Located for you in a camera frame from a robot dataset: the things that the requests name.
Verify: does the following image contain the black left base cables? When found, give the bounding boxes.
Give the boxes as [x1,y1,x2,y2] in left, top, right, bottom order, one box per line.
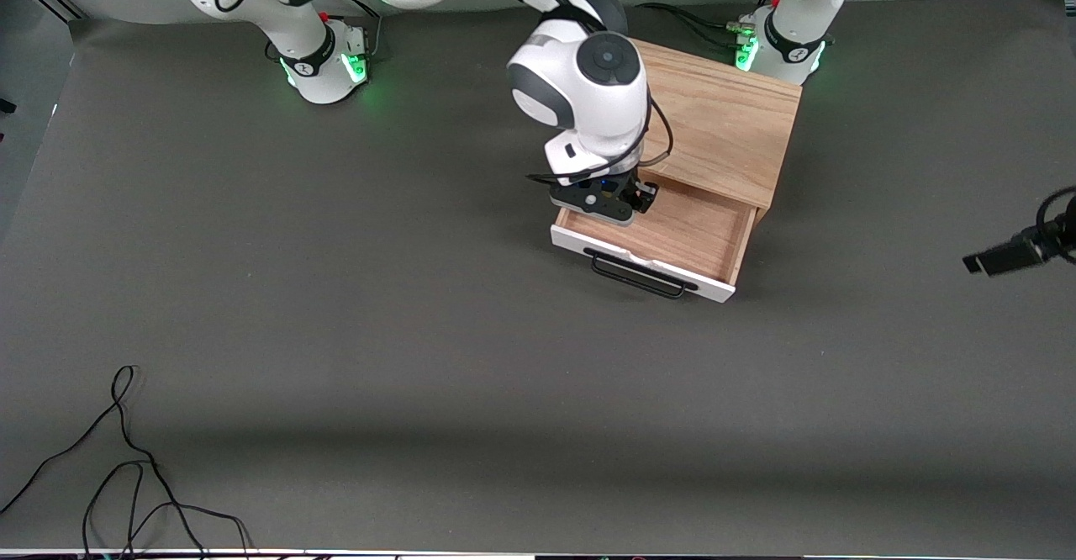
[636,1,755,50]

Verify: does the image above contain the thin black loose cable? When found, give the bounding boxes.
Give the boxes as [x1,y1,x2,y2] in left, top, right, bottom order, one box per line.
[0,365,253,560]

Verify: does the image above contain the black right base cable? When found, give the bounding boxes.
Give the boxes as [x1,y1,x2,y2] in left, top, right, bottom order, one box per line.
[324,0,384,61]

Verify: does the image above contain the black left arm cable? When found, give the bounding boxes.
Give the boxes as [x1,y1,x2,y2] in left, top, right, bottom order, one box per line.
[1036,187,1076,238]

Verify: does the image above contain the black drawer handle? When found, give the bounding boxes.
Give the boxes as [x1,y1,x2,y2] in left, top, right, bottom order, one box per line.
[591,249,687,299]

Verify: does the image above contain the light wooden cabinet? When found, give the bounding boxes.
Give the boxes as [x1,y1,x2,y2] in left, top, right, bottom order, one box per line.
[626,37,804,225]

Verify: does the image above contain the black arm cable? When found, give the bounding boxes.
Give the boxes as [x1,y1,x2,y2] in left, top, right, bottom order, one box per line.
[525,0,674,188]
[1036,187,1076,238]

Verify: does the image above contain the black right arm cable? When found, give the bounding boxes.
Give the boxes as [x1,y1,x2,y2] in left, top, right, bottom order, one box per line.
[525,0,674,188]

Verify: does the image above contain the white-fronted wooden drawer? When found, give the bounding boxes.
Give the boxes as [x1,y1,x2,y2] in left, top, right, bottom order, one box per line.
[551,175,759,304]

